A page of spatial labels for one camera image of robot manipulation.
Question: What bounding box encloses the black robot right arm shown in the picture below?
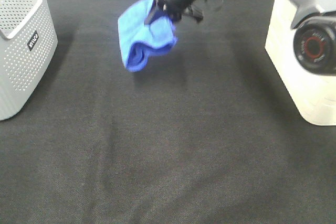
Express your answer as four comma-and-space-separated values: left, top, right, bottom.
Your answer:
144, 0, 335, 76

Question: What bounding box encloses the white plastic basket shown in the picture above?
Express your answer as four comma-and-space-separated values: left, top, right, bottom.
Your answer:
265, 0, 335, 126

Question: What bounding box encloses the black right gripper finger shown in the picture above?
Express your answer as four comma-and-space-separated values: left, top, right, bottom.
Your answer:
144, 5, 162, 25
167, 11, 182, 23

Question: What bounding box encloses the blue microfiber towel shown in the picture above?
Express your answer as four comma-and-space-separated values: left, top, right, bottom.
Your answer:
118, 0, 178, 72

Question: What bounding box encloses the black tablecloth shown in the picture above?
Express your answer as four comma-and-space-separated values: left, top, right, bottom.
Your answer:
1, 0, 335, 223

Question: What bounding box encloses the grey perforated plastic basket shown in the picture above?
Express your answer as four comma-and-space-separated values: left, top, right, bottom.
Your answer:
1, 0, 58, 121

